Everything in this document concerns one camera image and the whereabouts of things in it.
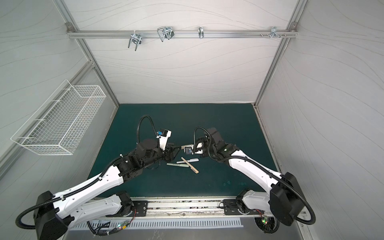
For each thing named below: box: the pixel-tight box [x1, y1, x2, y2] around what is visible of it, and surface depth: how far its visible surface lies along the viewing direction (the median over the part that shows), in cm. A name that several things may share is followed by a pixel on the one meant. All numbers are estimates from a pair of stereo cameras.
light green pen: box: [166, 163, 189, 168], surface depth 90 cm
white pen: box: [176, 158, 199, 164], surface depth 91 cm
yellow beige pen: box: [181, 157, 199, 174], surface depth 88 cm
